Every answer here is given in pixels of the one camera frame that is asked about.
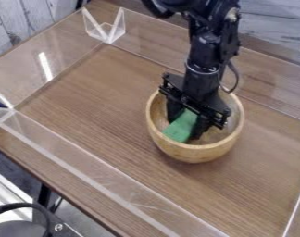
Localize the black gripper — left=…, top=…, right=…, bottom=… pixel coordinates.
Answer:
left=158, top=61, right=231, bottom=140

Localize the green rectangular block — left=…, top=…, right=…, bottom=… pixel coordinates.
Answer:
left=162, top=109, right=196, bottom=143

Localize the brown wooden bowl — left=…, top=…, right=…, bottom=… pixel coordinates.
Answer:
left=144, top=92, right=244, bottom=164

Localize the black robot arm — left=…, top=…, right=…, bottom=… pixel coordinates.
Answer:
left=142, top=0, right=240, bottom=143

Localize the black table leg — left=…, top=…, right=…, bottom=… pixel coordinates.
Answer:
left=37, top=184, right=51, bottom=207

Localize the clear acrylic tray wall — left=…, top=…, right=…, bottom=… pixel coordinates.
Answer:
left=0, top=2, right=300, bottom=237

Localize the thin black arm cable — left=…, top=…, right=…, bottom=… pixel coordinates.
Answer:
left=220, top=59, right=240, bottom=94

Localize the grey metal base plate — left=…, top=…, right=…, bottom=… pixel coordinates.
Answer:
left=0, top=210, right=83, bottom=237

